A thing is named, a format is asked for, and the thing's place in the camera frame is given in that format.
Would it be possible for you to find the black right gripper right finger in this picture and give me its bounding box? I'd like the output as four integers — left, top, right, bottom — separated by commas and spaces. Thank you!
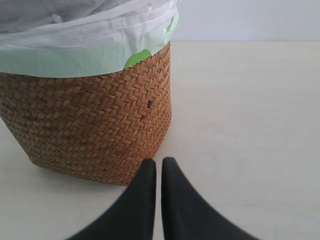
161, 157, 256, 240

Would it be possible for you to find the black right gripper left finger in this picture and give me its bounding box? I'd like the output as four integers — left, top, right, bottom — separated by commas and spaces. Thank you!
69, 159, 156, 240

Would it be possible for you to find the brown woven wicker basket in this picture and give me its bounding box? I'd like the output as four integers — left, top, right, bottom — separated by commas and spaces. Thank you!
0, 44, 172, 186

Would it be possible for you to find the white green plastic bag liner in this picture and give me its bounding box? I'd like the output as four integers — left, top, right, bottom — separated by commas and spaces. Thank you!
0, 0, 179, 78

